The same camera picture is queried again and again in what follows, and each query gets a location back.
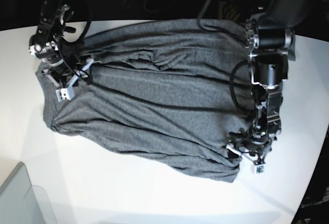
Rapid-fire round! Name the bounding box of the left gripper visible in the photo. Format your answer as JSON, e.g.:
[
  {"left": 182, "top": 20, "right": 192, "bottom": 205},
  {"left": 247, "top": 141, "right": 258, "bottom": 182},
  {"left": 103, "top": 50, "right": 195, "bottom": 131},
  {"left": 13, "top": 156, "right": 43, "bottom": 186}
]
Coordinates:
[{"left": 226, "top": 128, "right": 277, "bottom": 164}]

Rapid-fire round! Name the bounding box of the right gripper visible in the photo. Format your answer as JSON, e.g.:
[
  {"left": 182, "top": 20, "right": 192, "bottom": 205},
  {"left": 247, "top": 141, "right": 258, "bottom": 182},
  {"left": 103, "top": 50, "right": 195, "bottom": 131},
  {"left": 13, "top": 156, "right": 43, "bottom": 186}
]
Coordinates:
[{"left": 41, "top": 54, "right": 102, "bottom": 89}]

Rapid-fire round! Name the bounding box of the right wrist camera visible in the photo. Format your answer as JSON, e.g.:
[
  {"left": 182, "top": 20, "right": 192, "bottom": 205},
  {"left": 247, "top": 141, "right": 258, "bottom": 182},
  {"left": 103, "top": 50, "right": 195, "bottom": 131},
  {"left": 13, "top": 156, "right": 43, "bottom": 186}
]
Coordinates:
[{"left": 56, "top": 64, "right": 92, "bottom": 102}]

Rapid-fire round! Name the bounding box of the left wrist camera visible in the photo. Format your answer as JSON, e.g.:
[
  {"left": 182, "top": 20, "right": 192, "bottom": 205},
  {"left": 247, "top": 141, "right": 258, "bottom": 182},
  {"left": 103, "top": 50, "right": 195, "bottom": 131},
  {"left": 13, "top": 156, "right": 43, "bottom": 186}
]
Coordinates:
[{"left": 251, "top": 164, "right": 266, "bottom": 175}]

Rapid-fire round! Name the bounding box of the grey tray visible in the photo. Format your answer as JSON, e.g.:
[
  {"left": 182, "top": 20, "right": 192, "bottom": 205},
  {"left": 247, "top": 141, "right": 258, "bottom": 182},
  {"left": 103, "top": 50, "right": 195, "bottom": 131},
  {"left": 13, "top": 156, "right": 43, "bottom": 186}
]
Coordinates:
[{"left": 1, "top": 162, "right": 57, "bottom": 223}]

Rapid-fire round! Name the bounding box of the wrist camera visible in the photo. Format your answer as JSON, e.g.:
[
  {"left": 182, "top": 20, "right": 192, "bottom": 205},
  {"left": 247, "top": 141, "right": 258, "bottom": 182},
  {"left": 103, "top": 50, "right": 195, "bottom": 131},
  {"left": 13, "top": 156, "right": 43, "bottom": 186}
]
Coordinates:
[
  {"left": 56, "top": 64, "right": 92, "bottom": 102},
  {"left": 251, "top": 164, "right": 266, "bottom": 175}
]

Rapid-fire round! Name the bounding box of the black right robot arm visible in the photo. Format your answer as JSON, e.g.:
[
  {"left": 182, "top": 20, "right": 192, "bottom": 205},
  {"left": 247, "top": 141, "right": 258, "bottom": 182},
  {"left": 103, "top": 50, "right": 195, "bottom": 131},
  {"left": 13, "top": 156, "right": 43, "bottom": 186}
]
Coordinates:
[{"left": 29, "top": 0, "right": 92, "bottom": 89}]

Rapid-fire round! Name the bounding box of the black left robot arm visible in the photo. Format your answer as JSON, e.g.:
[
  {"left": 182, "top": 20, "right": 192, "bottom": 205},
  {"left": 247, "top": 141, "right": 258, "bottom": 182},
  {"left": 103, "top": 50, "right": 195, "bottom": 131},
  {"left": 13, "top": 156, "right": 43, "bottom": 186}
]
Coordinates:
[{"left": 226, "top": 0, "right": 316, "bottom": 169}]

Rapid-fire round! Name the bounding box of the grey t-shirt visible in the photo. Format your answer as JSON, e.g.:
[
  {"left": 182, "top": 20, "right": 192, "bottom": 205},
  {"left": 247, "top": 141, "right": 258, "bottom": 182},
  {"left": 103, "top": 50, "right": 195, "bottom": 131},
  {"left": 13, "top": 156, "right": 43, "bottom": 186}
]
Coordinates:
[{"left": 36, "top": 19, "right": 254, "bottom": 182}]

